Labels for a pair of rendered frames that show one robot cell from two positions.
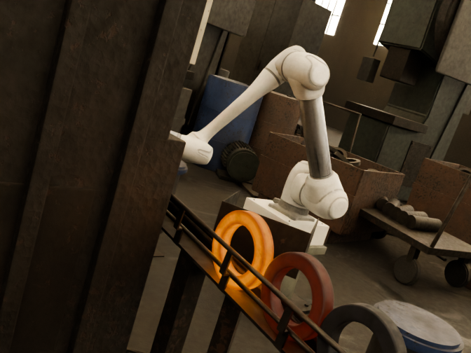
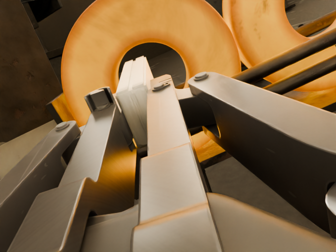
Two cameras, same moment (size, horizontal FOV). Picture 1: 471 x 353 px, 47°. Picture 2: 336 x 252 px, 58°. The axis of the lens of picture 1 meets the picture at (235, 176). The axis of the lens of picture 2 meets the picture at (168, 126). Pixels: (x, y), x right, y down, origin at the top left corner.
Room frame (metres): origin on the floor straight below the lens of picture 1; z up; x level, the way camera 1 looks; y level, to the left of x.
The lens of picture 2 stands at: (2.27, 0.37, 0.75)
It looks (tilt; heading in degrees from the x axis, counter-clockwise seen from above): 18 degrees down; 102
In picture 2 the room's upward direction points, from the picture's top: 20 degrees counter-clockwise
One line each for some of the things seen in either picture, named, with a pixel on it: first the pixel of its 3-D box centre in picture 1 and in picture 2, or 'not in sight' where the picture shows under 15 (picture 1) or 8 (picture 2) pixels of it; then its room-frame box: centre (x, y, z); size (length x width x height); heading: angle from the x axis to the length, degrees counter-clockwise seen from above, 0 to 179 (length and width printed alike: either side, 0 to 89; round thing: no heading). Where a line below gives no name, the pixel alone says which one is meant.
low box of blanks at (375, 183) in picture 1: (325, 185); not in sight; (4.42, -0.73, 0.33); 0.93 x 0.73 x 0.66; 50
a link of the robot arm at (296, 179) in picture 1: (304, 183); not in sight; (2.61, -0.33, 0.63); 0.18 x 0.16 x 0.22; 30
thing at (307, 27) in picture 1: (268, 76); not in sight; (7.12, -0.03, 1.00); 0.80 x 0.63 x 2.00; 48
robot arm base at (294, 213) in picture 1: (290, 206); not in sight; (2.63, -0.31, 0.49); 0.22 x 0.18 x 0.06; 46
